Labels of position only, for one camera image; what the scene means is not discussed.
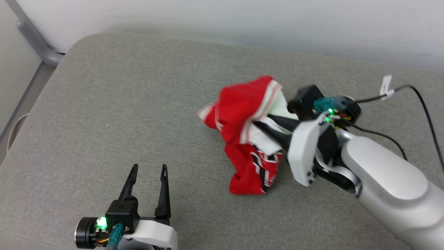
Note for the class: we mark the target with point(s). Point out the teal right camera connector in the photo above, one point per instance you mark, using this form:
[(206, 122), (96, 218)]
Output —
[(324, 104)]

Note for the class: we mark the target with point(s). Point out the grey metal pipe frame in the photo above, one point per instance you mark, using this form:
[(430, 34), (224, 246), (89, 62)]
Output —
[(34, 38)]

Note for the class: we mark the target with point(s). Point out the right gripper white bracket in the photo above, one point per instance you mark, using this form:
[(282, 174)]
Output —
[(301, 149)]

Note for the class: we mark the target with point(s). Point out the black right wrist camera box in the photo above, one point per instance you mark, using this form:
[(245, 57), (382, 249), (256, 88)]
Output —
[(305, 100)]

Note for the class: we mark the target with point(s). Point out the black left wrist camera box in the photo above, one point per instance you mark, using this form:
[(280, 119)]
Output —
[(123, 210)]

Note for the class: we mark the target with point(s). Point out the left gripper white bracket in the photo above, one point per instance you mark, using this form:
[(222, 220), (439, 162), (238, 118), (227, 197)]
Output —
[(152, 236)]

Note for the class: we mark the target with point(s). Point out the teal left camera connector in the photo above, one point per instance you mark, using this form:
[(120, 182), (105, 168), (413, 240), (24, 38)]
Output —
[(116, 236)]

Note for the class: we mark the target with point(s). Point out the red and white basketball jersey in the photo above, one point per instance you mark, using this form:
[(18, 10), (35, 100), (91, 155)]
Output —
[(242, 104)]

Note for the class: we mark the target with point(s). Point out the teal camera connector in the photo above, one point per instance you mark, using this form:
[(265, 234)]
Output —
[(116, 236), (324, 104)]

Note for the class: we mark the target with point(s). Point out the light grey metal bar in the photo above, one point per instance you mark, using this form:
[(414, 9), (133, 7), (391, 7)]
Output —
[(31, 97)]

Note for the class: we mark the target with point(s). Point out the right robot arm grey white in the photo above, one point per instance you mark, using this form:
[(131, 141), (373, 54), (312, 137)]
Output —
[(388, 173)]

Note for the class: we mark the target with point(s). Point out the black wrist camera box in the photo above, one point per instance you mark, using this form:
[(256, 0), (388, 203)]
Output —
[(123, 210), (305, 100)]

